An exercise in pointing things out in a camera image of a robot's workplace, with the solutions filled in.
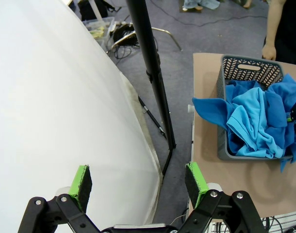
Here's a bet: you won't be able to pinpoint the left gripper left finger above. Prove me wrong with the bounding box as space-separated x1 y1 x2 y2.
18 164 100 233

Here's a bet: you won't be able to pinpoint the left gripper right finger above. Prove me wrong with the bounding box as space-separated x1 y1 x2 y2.
179 161 266 233

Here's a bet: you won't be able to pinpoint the dark blue garment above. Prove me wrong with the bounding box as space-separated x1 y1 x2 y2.
266 74 296 173
192 79 265 156

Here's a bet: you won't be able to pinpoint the light blue garment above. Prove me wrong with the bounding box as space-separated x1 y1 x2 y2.
226 87 284 159

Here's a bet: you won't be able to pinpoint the person's right forearm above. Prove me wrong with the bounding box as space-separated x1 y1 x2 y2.
265 0 287 48

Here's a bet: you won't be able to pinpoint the person's right hand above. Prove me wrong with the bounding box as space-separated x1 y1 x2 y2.
261 44 277 61

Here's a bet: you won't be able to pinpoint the grey plastic lattice basket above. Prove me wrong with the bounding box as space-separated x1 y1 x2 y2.
217 55 294 161

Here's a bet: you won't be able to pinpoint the person in black t-shirt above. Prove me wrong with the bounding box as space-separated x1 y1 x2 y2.
265 0 296 66

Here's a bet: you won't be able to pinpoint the light blue jeans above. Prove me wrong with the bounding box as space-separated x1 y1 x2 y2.
183 0 220 11

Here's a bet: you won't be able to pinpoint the chrome light stand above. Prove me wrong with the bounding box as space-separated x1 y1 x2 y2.
106 23 182 53

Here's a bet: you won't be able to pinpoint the clear plastic container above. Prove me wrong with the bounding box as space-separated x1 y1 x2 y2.
82 16 115 47

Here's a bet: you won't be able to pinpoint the black bag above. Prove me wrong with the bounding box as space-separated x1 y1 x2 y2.
77 0 122 21

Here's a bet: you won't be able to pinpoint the white slotted panel with cables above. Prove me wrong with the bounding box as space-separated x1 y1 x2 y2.
186 208 296 233

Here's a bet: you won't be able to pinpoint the black cable coil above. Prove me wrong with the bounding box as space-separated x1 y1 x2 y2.
110 23 158 59

